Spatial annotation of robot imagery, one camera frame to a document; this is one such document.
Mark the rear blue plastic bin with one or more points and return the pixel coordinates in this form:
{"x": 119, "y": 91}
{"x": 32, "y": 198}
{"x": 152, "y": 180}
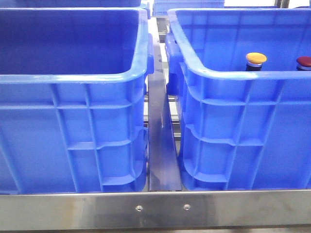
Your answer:
{"x": 160, "y": 7}

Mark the stainless steel front rail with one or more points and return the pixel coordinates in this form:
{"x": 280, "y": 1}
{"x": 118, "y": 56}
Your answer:
{"x": 215, "y": 209}

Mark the yellow mushroom push button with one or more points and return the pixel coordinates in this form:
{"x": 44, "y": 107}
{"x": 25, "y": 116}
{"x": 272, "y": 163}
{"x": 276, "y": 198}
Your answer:
{"x": 255, "y": 61}

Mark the blue plastic bin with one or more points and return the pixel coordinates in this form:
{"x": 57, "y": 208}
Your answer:
{"x": 241, "y": 130}
{"x": 72, "y": 87}
{"x": 160, "y": 7}

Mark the left blue plastic bin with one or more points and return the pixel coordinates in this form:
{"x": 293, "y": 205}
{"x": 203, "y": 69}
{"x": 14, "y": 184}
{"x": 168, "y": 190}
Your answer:
{"x": 72, "y": 87}

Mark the right blue plastic bin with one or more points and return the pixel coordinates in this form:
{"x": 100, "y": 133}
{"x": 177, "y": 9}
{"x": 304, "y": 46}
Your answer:
{"x": 241, "y": 130}

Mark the metal divider bar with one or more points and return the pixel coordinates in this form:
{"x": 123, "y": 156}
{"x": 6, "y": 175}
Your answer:
{"x": 163, "y": 167}

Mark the rear left blue bin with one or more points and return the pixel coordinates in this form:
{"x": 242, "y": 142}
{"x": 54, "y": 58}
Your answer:
{"x": 73, "y": 3}

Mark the red mushroom push button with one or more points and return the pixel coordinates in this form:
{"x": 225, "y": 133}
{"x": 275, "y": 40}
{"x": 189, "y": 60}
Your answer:
{"x": 303, "y": 63}

